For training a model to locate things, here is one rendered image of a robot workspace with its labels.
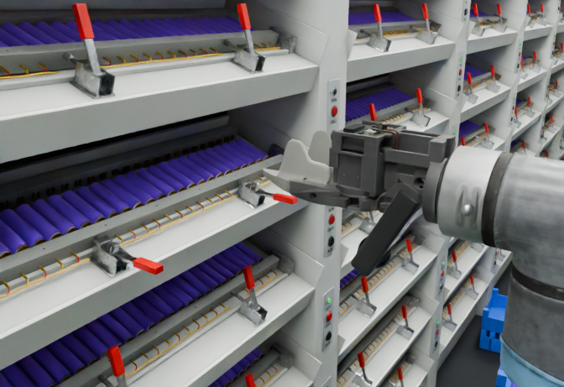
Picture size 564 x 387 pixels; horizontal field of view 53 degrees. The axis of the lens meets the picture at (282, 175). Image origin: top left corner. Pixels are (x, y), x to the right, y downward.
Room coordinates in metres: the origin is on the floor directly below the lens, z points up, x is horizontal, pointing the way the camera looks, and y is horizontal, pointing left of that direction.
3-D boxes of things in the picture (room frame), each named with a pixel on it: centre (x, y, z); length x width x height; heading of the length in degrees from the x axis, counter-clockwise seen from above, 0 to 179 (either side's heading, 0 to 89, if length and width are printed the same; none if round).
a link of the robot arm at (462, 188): (0.52, -0.18, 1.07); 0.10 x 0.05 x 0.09; 145
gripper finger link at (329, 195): (0.58, -0.05, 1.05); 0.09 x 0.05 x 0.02; 63
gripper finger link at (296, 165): (0.61, -0.01, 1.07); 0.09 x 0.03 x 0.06; 63
